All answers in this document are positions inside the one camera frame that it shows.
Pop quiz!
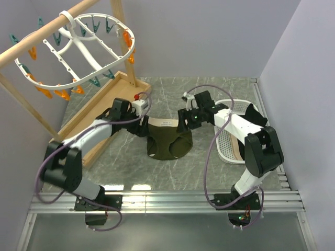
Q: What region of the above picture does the orange clothes peg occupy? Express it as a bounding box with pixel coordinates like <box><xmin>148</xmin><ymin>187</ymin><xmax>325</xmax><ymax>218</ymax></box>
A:
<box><xmin>26</xmin><ymin>74</ymin><xmax>36</xmax><ymax>82</ymax></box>
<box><xmin>128</xmin><ymin>49</ymin><xmax>136</xmax><ymax>64</ymax></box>
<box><xmin>28</xmin><ymin>46</ymin><xmax>37</xmax><ymax>60</ymax></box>
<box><xmin>36</xmin><ymin>86</ymin><xmax>53</xmax><ymax>99</ymax></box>
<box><xmin>54</xmin><ymin>89</ymin><xmax>72</xmax><ymax>101</ymax></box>
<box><xmin>122</xmin><ymin>30</ymin><xmax>132</xmax><ymax>49</ymax></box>
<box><xmin>71</xmin><ymin>85</ymin><xmax>84</xmax><ymax>95</ymax></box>

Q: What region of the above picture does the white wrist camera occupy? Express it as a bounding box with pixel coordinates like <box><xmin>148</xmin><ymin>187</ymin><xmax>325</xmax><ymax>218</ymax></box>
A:
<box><xmin>182</xmin><ymin>92</ymin><xmax>198</xmax><ymax>111</ymax></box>
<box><xmin>131</xmin><ymin>94</ymin><xmax>149</xmax><ymax>116</ymax></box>

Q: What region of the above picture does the wooden drying rack stand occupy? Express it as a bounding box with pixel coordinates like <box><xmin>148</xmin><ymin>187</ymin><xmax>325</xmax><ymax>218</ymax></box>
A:
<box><xmin>0</xmin><ymin>0</ymin><xmax>152</xmax><ymax>168</ymax></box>

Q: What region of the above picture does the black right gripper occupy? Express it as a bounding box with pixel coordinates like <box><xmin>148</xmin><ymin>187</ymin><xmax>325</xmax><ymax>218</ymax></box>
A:
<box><xmin>177</xmin><ymin>107</ymin><xmax>205</xmax><ymax>133</ymax></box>

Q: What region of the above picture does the black garment in basket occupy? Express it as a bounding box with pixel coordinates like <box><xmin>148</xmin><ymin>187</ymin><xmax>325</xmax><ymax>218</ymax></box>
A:
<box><xmin>238</xmin><ymin>104</ymin><xmax>268</xmax><ymax>160</ymax></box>

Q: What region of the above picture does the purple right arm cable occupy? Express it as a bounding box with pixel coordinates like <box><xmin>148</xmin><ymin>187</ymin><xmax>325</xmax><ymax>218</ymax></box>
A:
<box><xmin>183</xmin><ymin>85</ymin><xmax>264</xmax><ymax>231</ymax></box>

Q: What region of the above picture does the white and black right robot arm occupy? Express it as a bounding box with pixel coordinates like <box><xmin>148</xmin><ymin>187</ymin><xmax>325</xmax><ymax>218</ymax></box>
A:
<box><xmin>177</xmin><ymin>90</ymin><xmax>284</xmax><ymax>209</ymax></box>

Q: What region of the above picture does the beige garment in basket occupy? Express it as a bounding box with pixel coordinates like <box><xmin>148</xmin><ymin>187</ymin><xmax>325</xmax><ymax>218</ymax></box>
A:
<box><xmin>229</xmin><ymin>133</ymin><xmax>243</xmax><ymax>161</ymax></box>

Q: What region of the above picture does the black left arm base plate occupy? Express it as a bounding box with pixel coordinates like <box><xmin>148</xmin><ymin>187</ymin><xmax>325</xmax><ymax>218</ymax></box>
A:
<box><xmin>74</xmin><ymin>195</ymin><xmax>123</xmax><ymax>211</ymax></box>

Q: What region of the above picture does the white plastic laundry basket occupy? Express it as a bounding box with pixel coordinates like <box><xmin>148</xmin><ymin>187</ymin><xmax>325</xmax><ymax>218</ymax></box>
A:
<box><xmin>216</xmin><ymin>99</ymin><xmax>258</xmax><ymax>165</ymax></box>

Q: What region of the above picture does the olive green underwear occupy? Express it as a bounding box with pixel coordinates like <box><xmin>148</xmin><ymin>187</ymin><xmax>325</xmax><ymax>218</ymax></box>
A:
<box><xmin>147</xmin><ymin>117</ymin><xmax>193</xmax><ymax>161</ymax></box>

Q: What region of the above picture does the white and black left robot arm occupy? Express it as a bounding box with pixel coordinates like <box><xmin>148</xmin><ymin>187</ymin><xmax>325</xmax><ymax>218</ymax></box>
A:
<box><xmin>37</xmin><ymin>98</ymin><xmax>152</xmax><ymax>210</ymax></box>

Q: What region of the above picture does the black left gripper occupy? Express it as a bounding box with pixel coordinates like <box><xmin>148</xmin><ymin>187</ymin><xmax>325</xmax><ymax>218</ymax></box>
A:
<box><xmin>121</xmin><ymin>108</ymin><xmax>150</xmax><ymax>137</ymax></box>

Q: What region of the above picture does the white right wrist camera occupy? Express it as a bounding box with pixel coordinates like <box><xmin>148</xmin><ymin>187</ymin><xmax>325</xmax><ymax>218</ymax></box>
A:
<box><xmin>182</xmin><ymin>92</ymin><xmax>198</xmax><ymax>111</ymax></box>

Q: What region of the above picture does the teal clothes peg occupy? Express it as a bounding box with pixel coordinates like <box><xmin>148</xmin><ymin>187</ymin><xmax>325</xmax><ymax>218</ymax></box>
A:
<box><xmin>9</xmin><ymin>33</ymin><xmax>19</xmax><ymax>45</ymax></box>
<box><xmin>20</xmin><ymin>64</ymin><xmax>31</xmax><ymax>74</ymax></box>
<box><xmin>80</xmin><ymin>23</ymin><xmax>87</xmax><ymax>37</ymax></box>
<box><xmin>92</xmin><ymin>16</ymin><xmax>101</xmax><ymax>33</ymax></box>
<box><xmin>103</xmin><ymin>72</ymin><xmax>115</xmax><ymax>79</ymax></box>
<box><xmin>88</xmin><ymin>77</ymin><xmax>101</xmax><ymax>87</ymax></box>
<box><xmin>37</xmin><ymin>16</ymin><xmax>44</xmax><ymax>29</ymax></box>
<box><xmin>105</xmin><ymin>17</ymin><xmax>114</xmax><ymax>34</ymax></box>
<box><xmin>52</xmin><ymin>33</ymin><xmax>62</xmax><ymax>46</ymax></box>

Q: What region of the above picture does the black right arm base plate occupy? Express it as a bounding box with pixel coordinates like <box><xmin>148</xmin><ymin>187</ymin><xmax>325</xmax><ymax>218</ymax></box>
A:
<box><xmin>211</xmin><ymin>192</ymin><xmax>262</xmax><ymax>210</ymax></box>

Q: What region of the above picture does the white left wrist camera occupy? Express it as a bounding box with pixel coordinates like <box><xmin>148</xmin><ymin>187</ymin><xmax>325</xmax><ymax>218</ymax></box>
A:
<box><xmin>131</xmin><ymin>94</ymin><xmax>149</xmax><ymax>116</ymax></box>

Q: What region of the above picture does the aluminium mounting rail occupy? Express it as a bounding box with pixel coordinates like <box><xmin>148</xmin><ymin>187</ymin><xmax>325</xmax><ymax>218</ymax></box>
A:
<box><xmin>28</xmin><ymin>190</ymin><xmax>305</xmax><ymax>214</ymax></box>

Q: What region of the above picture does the white plastic clip hanger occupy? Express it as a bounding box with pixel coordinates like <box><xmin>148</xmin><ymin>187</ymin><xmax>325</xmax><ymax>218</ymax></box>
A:
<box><xmin>15</xmin><ymin>11</ymin><xmax>136</xmax><ymax>92</ymax></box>

